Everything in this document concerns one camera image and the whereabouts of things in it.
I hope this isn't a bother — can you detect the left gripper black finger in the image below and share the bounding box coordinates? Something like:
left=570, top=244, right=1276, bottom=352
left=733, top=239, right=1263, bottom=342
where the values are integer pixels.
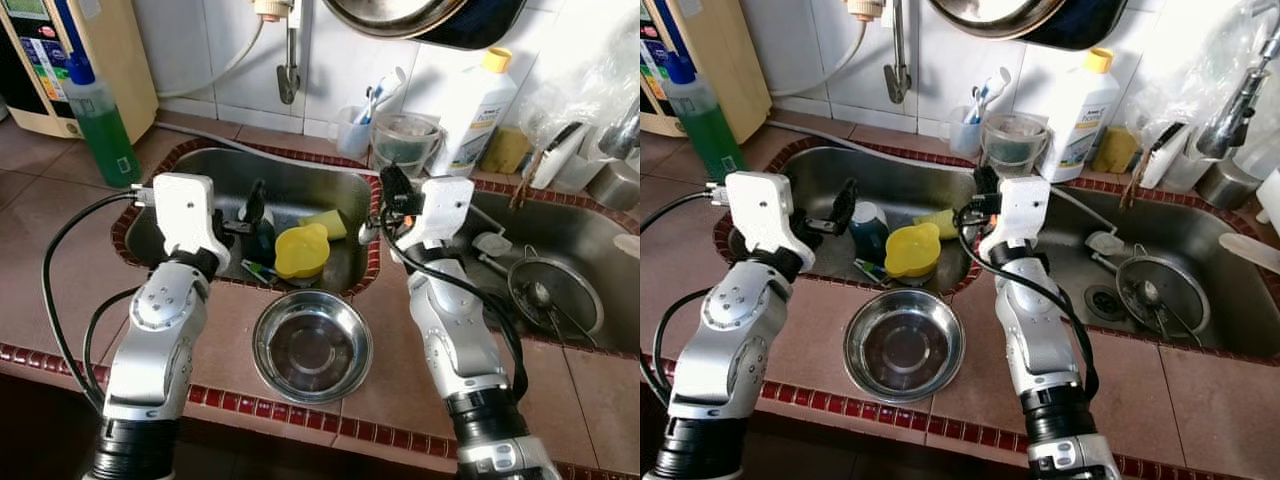
left=830, top=178, right=859, bottom=236
left=242, top=178, right=268, bottom=233

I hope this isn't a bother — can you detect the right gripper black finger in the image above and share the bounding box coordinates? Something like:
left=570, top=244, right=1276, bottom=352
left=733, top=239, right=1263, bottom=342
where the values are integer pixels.
left=380, top=163, right=413, bottom=216
left=972, top=165, right=1001, bottom=213

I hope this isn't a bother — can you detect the dark blue cup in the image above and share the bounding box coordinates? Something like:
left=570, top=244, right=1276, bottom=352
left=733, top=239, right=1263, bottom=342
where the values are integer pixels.
left=245, top=205, right=279, bottom=269
left=848, top=200, right=891, bottom=266

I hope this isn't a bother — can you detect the green white toothbrush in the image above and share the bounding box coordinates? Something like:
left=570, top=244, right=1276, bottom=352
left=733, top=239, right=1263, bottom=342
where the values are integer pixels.
left=852, top=257, right=896, bottom=288
left=238, top=258, right=281, bottom=288

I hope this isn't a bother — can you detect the yellow plastic bowl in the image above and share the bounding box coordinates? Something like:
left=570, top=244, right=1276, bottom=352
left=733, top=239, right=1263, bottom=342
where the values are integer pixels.
left=885, top=222, right=943, bottom=279
left=273, top=223, right=331, bottom=281

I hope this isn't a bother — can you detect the stainless steel bowl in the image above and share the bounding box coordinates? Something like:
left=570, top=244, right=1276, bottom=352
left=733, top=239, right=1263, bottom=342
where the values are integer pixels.
left=252, top=290, right=374, bottom=404
left=843, top=290, right=966, bottom=404

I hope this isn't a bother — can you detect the chrome kitchen faucet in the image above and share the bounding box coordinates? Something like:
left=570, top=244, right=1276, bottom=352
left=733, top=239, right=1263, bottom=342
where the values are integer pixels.
left=1195, top=0, right=1280, bottom=161
left=598, top=95, right=640, bottom=161

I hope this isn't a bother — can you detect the yellow green dish sponge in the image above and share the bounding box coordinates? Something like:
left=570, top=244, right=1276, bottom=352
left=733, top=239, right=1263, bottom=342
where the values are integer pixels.
left=298, top=208, right=349, bottom=241
left=912, top=208, right=959, bottom=241

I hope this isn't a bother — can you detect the clear plastic pail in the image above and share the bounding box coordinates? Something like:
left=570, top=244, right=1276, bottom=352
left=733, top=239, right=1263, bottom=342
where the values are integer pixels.
left=372, top=112, right=444, bottom=179
left=980, top=112, right=1051, bottom=179

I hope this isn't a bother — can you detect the clear toothbrush cup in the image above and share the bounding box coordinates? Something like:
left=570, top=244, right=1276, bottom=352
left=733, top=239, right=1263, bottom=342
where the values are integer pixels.
left=948, top=105, right=984, bottom=158
left=337, top=105, right=374, bottom=161

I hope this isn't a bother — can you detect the white detergent bottle yellow cap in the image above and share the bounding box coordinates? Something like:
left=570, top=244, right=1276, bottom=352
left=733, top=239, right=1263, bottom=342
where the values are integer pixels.
left=445, top=48, right=518, bottom=179
left=1043, top=48, right=1121, bottom=183

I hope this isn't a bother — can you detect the plain yellow sponge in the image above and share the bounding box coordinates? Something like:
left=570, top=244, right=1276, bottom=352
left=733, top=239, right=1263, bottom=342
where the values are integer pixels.
left=1090, top=127, right=1139, bottom=174
left=480, top=127, right=531, bottom=176

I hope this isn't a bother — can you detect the green dish soap bottle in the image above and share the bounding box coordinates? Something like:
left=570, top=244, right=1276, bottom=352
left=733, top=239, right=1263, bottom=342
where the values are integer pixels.
left=665, top=55, right=746, bottom=184
left=62, top=55, right=143, bottom=189

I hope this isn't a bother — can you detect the steel spoon on lid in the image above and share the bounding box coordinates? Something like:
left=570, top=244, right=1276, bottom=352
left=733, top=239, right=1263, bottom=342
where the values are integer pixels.
left=1137, top=280, right=1181, bottom=336
left=525, top=283, right=576, bottom=341

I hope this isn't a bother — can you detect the white black brush holder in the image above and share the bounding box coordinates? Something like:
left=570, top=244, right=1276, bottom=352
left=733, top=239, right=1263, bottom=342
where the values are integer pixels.
left=1138, top=120, right=1191, bottom=191
left=528, top=120, right=586, bottom=191

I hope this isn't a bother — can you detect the hanging steel wok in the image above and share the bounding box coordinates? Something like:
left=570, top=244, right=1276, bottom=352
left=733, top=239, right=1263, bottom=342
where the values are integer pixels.
left=322, top=0, right=466, bottom=41
left=930, top=0, right=1071, bottom=41

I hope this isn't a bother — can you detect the beige water purifier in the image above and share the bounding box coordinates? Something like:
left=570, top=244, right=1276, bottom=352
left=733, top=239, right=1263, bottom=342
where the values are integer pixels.
left=640, top=0, right=769, bottom=144
left=0, top=0, right=159, bottom=139

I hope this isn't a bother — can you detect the hanging black pan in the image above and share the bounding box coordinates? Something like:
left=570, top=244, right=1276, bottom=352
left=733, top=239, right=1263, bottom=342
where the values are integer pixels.
left=415, top=0, right=528, bottom=51
left=1020, top=0, right=1131, bottom=51

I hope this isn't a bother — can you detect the round steel pot lid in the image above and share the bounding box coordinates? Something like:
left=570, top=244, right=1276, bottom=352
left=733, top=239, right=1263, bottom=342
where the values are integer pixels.
left=1115, top=253, right=1211, bottom=336
left=507, top=255, right=604, bottom=339

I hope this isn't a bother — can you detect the steel sink basin with drain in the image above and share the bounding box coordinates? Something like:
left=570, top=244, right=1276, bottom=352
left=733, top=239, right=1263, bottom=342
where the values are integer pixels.
left=1000, top=185, right=1280, bottom=356
left=400, top=185, right=640, bottom=351

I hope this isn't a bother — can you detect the small steel cup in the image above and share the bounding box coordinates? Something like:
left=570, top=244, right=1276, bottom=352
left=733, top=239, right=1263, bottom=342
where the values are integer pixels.
left=1195, top=158, right=1263, bottom=211
left=587, top=160, right=640, bottom=211

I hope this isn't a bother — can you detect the clear plastic bag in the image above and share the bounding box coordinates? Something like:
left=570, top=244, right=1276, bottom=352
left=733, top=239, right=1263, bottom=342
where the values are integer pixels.
left=1125, top=0, right=1266, bottom=131
left=515, top=20, right=640, bottom=136

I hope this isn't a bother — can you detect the white plastic dish rack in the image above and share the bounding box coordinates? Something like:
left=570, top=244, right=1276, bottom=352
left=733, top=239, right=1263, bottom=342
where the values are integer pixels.
left=1255, top=168, right=1280, bottom=226

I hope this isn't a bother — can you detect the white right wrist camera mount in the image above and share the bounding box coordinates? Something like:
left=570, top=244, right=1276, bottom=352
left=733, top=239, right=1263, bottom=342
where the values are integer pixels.
left=405, top=178, right=476, bottom=263
left=980, top=177, right=1051, bottom=263

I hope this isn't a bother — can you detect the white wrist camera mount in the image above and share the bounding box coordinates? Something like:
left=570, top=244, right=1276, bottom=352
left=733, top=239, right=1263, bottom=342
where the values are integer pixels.
left=405, top=178, right=476, bottom=263
left=722, top=172, right=813, bottom=273
left=980, top=177, right=1051, bottom=263
left=150, top=173, right=233, bottom=271

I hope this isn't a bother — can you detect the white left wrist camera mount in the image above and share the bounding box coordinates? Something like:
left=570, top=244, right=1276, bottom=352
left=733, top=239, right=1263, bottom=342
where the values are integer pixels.
left=150, top=173, right=233, bottom=271
left=722, top=172, right=813, bottom=273

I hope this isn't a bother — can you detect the grey water hose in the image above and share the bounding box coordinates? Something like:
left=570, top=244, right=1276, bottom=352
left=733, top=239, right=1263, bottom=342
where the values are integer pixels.
left=765, top=118, right=1101, bottom=236
left=155, top=120, right=386, bottom=179

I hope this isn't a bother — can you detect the brown hanging strap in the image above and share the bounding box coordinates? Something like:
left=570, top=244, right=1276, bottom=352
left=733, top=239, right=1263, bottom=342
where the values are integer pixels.
left=1118, top=150, right=1151, bottom=211
left=508, top=150, right=546, bottom=211

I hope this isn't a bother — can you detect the chrome wall tap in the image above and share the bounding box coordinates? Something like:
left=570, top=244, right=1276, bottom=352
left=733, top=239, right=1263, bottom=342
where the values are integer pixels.
left=885, top=0, right=916, bottom=106
left=275, top=0, right=304, bottom=106

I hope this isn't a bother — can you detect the white filter hose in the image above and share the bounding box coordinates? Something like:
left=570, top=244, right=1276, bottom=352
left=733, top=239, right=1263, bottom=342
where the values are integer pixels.
left=768, top=20, right=863, bottom=99
left=158, top=20, right=269, bottom=99

